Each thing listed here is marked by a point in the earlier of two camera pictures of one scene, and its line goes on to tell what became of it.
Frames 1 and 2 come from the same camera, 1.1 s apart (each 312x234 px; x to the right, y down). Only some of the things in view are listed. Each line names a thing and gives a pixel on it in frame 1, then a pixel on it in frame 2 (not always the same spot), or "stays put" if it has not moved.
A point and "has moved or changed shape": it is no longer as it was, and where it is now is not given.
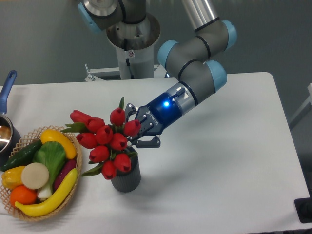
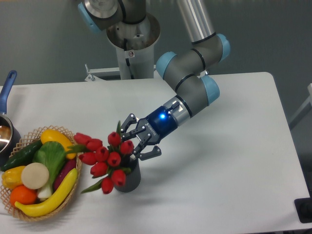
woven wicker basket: (30, 138) stays put
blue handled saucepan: (10, 135) stays put
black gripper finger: (129, 108) -> (131, 119)
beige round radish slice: (34, 175) stays put
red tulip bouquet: (108, 141) has moved or changed shape
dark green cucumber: (23, 156) stays put
